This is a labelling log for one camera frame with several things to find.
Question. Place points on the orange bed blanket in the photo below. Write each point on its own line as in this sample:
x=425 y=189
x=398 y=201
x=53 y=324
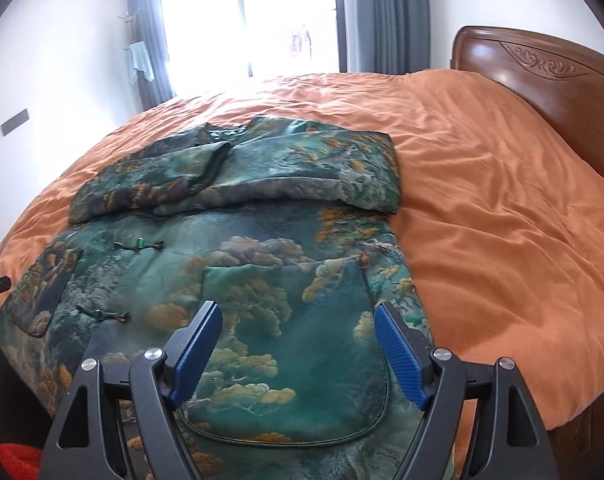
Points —
x=482 y=185

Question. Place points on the wide grey curtain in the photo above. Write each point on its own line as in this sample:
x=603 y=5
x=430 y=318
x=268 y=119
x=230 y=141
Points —
x=392 y=15

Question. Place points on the coat rack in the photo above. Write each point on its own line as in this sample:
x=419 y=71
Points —
x=129 y=22

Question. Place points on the green cloud-print padded jacket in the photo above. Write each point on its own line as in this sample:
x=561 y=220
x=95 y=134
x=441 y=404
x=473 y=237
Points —
x=282 y=310

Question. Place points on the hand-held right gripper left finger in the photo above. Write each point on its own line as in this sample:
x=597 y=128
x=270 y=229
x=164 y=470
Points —
x=197 y=355

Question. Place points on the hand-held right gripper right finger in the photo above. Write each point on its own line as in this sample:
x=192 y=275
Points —
x=399 y=355

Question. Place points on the carved wooden headboard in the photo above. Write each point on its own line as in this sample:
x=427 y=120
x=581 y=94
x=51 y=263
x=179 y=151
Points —
x=547 y=85

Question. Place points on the orange red cloth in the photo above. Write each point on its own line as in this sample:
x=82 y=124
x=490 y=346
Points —
x=12 y=462

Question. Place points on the narrow grey curtain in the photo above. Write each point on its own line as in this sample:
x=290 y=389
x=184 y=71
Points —
x=149 y=35

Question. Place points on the bright window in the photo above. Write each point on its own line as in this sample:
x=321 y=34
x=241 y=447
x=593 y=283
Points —
x=242 y=15

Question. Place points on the light blue towel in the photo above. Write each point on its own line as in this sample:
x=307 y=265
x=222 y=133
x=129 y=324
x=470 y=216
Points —
x=141 y=62

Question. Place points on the grey wall switch panel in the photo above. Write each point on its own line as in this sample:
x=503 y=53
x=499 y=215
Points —
x=15 y=122

